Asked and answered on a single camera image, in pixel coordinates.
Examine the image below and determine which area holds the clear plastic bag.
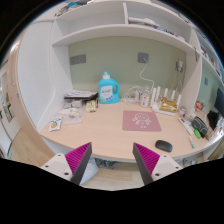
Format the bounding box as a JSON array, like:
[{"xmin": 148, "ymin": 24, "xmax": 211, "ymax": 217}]
[{"xmin": 59, "ymin": 108, "xmax": 84, "ymax": 125}]

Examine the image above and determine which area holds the white wall shelf unit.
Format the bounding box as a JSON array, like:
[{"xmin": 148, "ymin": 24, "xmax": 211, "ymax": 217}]
[{"xmin": 17, "ymin": 0, "xmax": 224, "ymax": 130}]

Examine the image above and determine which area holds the green small object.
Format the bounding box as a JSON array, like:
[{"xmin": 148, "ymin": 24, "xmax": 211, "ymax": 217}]
[{"xmin": 194, "ymin": 129, "xmax": 201, "ymax": 139}]

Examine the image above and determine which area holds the white wall adapter plug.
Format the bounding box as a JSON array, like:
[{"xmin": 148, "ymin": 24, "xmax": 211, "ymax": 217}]
[{"xmin": 176, "ymin": 60, "xmax": 183, "ymax": 72}]

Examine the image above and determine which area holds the red white small jar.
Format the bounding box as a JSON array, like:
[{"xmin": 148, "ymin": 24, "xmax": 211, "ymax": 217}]
[{"xmin": 195, "ymin": 100, "xmax": 204, "ymax": 111}]

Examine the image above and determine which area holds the grey double wall plate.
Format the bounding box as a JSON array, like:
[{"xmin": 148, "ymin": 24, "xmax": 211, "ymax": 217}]
[{"xmin": 70, "ymin": 54, "xmax": 86, "ymax": 65}]

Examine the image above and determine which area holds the black computer mouse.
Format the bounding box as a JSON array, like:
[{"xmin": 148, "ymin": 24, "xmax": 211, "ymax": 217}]
[{"xmin": 155, "ymin": 140, "xmax": 173, "ymax": 152}]

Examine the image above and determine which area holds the pink mouse pad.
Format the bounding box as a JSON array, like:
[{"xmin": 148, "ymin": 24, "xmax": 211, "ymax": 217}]
[{"xmin": 122, "ymin": 110, "xmax": 161, "ymax": 132}]

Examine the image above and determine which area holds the white remote control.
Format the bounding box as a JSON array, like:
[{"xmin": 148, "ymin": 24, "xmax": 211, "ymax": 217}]
[{"xmin": 178, "ymin": 117, "xmax": 194, "ymax": 135}]

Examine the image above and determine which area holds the smiley sticker packet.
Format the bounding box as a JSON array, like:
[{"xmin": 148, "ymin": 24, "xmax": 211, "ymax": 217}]
[{"xmin": 49, "ymin": 116, "xmax": 62, "ymax": 131}]

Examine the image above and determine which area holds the white charging cable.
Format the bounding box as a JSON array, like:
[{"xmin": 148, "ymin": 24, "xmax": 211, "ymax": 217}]
[{"xmin": 139, "ymin": 58, "xmax": 156, "ymax": 93}]

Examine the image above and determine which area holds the grey wall socket plate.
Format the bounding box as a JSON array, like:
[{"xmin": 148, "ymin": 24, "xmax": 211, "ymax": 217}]
[{"xmin": 138, "ymin": 52, "xmax": 149, "ymax": 63}]

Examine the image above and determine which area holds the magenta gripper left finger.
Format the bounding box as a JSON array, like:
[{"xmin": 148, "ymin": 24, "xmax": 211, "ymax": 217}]
[{"xmin": 40, "ymin": 142, "xmax": 93, "ymax": 186}]

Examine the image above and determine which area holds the black monitor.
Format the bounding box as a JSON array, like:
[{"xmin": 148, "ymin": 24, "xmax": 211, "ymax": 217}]
[{"xmin": 214, "ymin": 89, "xmax": 224, "ymax": 118}]

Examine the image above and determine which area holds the white power strip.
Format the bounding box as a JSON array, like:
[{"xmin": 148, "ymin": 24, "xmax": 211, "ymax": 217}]
[{"xmin": 122, "ymin": 96, "xmax": 140, "ymax": 103}]

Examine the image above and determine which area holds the black pouch case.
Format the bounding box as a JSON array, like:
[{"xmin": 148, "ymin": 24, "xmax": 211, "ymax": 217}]
[{"xmin": 192, "ymin": 116, "xmax": 208, "ymax": 138}]

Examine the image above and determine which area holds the white cup with red label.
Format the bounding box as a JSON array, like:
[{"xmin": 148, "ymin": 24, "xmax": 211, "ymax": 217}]
[{"xmin": 141, "ymin": 94, "xmax": 149, "ymax": 108}]

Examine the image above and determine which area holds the blue detergent bottle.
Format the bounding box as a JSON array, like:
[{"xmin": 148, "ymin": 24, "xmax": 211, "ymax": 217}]
[{"xmin": 98, "ymin": 71, "xmax": 120, "ymax": 104}]

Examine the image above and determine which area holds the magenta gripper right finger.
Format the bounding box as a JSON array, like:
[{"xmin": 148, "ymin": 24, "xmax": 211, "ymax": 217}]
[{"xmin": 132, "ymin": 142, "xmax": 183, "ymax": 186}]

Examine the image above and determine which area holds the green marker pen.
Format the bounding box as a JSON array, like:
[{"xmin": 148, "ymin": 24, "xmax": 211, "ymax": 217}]
[{"xmin": 189, "ymin": 137, "xmax": 195, "ymax": 148}]

